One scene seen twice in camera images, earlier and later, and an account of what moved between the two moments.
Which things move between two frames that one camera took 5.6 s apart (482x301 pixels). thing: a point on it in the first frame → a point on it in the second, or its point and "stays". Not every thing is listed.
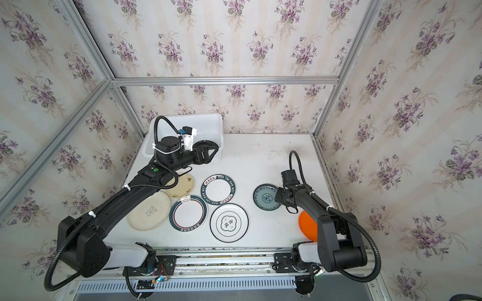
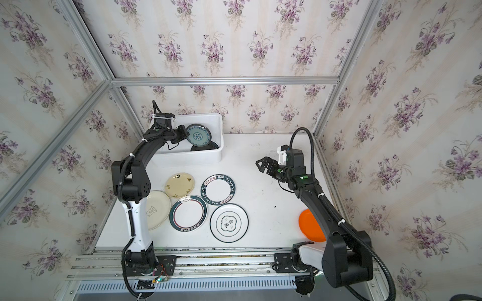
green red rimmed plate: [188, 213] stays
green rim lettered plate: [218, 189] stays
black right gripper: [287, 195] → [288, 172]
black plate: [205, 144] stays
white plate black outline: [229, 222] stays
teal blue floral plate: [264, 195] → [199, 135]
